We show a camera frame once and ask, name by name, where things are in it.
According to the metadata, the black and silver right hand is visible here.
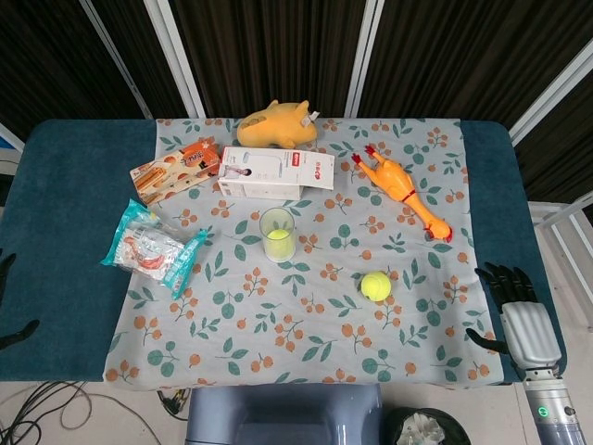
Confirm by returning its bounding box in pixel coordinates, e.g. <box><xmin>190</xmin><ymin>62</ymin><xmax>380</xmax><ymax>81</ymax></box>
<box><xmin>465</xmin><ymin>261</ymin><xmax>564</xmax><ymax>372</ymax></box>

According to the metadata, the yellow-green tennis ball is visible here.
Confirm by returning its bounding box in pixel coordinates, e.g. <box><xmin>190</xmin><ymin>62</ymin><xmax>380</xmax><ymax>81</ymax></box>
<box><xmin>360</xmin><ymin>271</ymin><xmax>393</xmax><ymax>303</ymax></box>

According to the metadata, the clear plastic cup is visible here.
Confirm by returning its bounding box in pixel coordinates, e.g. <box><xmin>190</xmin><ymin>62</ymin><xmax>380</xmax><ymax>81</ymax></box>
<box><xmin>259</xmin><ymin>207</ymin><xmax>297</xmax><ymax>264</ymax></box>

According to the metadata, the white metal rack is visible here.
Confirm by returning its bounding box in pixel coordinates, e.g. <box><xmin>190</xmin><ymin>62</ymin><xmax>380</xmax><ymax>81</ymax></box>
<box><xmin>529</xmin><ymin>190</ymin><xmax>593</xmax><ymax>325</ymax></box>

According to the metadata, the black trash bin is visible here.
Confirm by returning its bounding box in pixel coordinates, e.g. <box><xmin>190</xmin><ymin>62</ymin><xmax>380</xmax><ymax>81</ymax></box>
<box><xmin>384</xmin><ymin>406</ymin><xmax>472</xmax><ymax>445</ymax></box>

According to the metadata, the orange rubber chicken toy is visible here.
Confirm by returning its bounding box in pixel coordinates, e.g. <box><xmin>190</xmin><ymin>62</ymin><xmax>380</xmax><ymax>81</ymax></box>
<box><xmin>350</xmin><ymin>145</ymin><xmax>453</xmax><ymax>243</ymax></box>

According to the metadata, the floral patterned tablecloth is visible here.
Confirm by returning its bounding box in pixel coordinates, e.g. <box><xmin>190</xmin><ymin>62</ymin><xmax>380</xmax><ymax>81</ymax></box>
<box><xmin>102</xmin><ymin>116</ymin><xmax>507</xmax><ymax>387</ymax></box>

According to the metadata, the grey-blue robot torso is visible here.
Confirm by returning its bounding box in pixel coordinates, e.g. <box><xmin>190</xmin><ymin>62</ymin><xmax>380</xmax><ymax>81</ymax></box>
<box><xmin>184</xmin><ymin>385</ymin><xmax>386</xmax><ymax>445</ymax></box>

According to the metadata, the white product box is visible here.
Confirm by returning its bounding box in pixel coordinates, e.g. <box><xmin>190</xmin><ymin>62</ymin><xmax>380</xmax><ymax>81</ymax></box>
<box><xmin>216</xmin><ymin>146</ymin><xmax>335</xmax><ymax>201</ymax></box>

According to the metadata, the yellow plush toy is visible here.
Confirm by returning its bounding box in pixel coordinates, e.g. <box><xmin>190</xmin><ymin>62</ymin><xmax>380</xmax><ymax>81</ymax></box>
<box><xmin>236</xmin><ymin>99</ymin><xmax>321</xmax><ymax>149</ymax></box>

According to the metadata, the power strip with plugs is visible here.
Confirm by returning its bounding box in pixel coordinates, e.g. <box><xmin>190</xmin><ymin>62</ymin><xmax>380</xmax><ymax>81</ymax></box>
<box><xmin>156</xmin><ymin>388</ymin><xmax>192</xmax><ymax>422</ymax></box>

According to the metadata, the orange snack packet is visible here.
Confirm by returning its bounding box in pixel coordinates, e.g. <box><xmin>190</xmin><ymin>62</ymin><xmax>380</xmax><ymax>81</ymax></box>
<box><xmin>179</xmin><ymin>137</ymin><xmax>221</xmax><ymax>180</ymax></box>

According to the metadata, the clear and teal snack bag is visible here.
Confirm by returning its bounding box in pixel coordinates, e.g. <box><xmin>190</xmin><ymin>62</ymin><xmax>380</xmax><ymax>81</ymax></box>
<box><xmin>99</xmin><ymin>198</ymin><xmax>209</xmax><ymax>300</ymax></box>

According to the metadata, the beige biscuit box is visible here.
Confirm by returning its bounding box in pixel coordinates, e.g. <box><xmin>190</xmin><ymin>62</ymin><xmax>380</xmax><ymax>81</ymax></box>
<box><xmin>129</xmin><ymin>146</ymin><xmax>220</xmax><ymax>207</ymax></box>

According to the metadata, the teal table cover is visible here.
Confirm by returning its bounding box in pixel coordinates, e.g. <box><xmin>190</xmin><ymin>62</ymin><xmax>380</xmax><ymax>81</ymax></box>
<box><xmin>0</xmin><ymin>118</ymin><xmax>565</xmax><ymax>387</ymax></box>

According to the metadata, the white and blue edge panel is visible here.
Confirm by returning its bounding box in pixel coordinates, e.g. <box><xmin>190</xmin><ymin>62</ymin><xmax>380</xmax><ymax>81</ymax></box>
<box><xmin>0</xmin><ymin>121</ymin><xmax>25</xmax><ymax>176</ymax></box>

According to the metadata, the white partition frame post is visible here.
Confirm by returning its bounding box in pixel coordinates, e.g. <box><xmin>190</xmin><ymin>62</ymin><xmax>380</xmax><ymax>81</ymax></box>
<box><xmin>343</xmin><ymin>0</ymin><xmax>385</xmax><ymax>118</ymax></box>
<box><xmin>507</xmin><ymin>44</ymin><xmax>593</xmax><ymax>146</ymax></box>
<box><xmin>142</xmin><ymin>0</ymin><xmax>207</xmax><ymax>118</ymax></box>
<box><xmin>77</xmin><ymin>0</ymin><xmax>155</xmax><ymax>121</ymax></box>

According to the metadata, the thin grey floor cable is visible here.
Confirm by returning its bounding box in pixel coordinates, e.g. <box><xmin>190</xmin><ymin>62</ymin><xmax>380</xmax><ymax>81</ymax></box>
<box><xmin>0</xmin><ymin>380</ymin><xmax>164</xmax><ymax>445</ymax></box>

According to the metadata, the black floor cable bundle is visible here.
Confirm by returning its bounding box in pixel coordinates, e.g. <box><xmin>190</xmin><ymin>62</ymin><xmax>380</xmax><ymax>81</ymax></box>
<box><xmin>0</xmin><ymin>379</ymin><xmax>92</xmax><ymax>445</ymax></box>

